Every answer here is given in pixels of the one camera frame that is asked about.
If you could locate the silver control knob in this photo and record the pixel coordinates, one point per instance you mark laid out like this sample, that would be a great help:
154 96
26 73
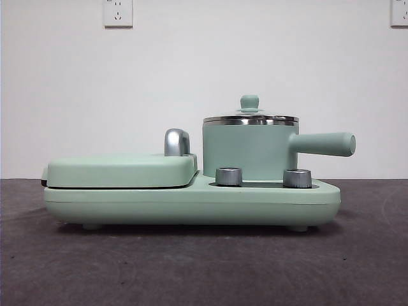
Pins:
229 177
297 178

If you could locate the mint green breakfast machine base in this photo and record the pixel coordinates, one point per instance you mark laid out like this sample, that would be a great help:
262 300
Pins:
191 204

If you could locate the white wall socket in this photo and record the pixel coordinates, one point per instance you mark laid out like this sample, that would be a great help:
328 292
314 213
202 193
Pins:
400 12
118 14

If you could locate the glass pot lid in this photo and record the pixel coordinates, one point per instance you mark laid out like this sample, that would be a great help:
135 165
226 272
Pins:
250 102

